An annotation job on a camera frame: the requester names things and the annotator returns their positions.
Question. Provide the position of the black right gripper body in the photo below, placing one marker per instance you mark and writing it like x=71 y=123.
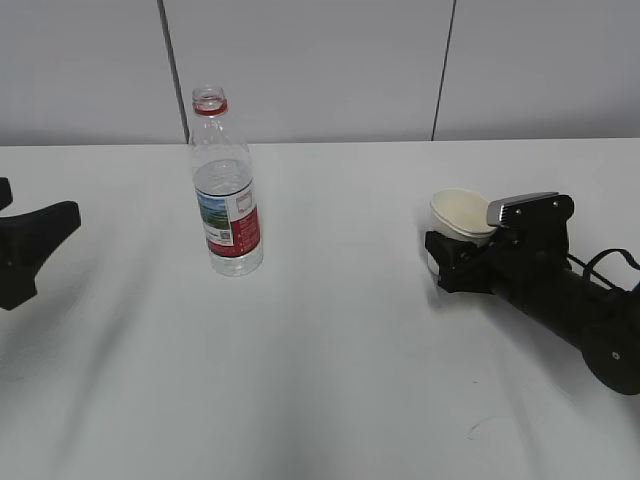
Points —
x=518 y=275

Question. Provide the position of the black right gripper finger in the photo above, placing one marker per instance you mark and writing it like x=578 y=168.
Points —
x=455 y=257

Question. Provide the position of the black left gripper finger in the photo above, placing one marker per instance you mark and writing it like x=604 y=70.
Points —
x=27 y=241
x=5 y=193

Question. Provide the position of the white paper cup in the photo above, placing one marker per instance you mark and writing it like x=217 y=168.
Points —
x=460 y=215

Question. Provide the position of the clear plastic water bottle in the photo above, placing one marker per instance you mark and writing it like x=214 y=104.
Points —
x=222 y=175

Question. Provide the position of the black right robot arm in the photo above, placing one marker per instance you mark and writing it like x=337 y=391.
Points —
x=602 y=323

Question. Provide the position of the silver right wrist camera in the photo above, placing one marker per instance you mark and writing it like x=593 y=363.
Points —
x=537 y=221

